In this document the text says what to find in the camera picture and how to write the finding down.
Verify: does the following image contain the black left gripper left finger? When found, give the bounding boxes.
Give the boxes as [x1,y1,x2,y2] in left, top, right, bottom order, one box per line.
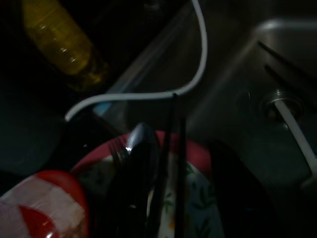
[98,160,155,238]

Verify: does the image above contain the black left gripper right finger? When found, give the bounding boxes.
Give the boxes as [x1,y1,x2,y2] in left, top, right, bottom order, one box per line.
[210,140,268,238]

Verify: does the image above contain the white plastic ladle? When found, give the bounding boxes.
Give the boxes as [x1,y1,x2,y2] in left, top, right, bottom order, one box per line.
[274,98,317,162]

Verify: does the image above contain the black chopstick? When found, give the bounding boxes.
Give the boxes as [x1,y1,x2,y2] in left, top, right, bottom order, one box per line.
[257,40,317,86]
[264,63,317,102]
[148,91,178,238]

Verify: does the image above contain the pink floral plate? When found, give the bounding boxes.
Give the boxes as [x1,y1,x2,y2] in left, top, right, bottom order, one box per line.
[70,132,225,238]

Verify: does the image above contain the black spoon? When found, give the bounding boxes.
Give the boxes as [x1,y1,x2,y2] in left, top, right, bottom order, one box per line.
[125,122,159,191]

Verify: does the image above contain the red white bowl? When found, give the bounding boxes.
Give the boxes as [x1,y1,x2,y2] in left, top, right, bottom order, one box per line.
[0,169,90,238]

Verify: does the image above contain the metal sink drain strainer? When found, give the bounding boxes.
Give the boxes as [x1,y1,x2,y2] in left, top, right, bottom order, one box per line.
[259,88,306,125]

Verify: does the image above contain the stainless steel sink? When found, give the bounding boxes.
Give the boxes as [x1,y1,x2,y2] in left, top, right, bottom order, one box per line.
[106,0,317,238]

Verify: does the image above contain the yellow dish liquid bottle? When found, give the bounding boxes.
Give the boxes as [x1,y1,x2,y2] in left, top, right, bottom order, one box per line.
[21,0,110,91]

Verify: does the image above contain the white flexible hose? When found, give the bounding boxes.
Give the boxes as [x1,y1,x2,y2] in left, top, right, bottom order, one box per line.
[64,0,208,121]

